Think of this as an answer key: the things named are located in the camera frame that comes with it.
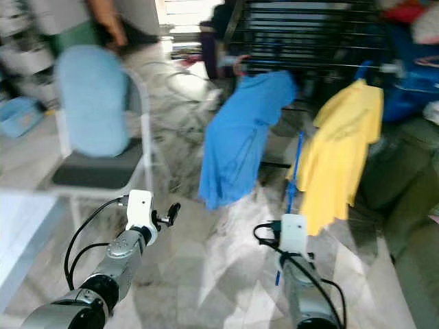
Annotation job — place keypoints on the red garment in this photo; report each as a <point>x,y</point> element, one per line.
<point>401,12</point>

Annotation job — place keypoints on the yellow shirt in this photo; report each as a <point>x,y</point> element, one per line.
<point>343,151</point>

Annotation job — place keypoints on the blue plastic hanger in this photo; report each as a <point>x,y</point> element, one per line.
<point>362,68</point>
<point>296,164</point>

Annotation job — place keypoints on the white tubular frame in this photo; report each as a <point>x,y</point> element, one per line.
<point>209,96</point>

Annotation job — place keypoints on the white plastic folding table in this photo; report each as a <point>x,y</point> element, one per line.
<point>20,240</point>

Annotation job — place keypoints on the clear plastic drawer unit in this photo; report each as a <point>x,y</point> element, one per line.
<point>27,58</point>

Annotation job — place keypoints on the blue bag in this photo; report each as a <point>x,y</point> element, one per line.
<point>405,96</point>

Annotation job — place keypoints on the pink hanger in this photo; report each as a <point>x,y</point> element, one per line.
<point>236,64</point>

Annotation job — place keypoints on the grey white folding chair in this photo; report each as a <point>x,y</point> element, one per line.
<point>96,171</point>

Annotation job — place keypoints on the grey green leather sofa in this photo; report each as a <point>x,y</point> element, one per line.
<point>411,205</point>

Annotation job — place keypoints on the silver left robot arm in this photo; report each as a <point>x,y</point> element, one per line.
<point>130,250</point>

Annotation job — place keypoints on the light blue pillow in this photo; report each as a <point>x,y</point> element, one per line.
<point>92,103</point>

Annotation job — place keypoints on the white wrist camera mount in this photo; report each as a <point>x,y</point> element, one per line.
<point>140,208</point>
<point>293,233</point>

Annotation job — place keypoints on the maroon rag pile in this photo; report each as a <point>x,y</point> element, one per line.
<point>184,55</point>

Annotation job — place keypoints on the dark purple bin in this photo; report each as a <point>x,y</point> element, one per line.
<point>212,48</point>

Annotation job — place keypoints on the orange brown object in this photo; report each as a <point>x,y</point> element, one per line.
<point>110,20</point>

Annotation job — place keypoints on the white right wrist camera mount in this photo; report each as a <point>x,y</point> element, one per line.
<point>293,233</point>

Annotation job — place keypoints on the black clothes drying rack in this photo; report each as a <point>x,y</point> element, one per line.
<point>315,66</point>

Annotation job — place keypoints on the blue shirt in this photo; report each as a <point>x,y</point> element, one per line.
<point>240,137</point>

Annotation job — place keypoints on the light blue plastic basket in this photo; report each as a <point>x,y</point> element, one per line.
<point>19,118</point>

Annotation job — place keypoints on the green laundry hamper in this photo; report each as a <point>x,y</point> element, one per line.
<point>75,38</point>

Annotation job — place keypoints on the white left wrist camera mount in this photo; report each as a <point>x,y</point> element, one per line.
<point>140,208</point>

